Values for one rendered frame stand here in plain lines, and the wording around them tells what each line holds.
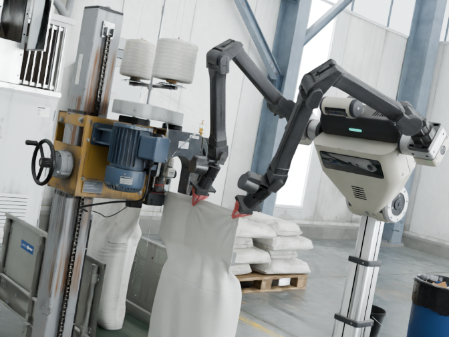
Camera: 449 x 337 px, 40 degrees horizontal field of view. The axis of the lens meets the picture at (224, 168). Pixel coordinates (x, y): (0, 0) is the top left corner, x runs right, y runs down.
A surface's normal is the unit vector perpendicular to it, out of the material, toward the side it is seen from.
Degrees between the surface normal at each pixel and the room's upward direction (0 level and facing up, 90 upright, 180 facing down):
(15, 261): 90
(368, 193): 130
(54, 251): 90
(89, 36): 90
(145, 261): 90
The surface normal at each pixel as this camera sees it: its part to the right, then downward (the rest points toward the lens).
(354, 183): -0.67, 0.56
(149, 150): -0.40, -0.02
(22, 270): -0.73, -0.09
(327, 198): 0.65, 0.15
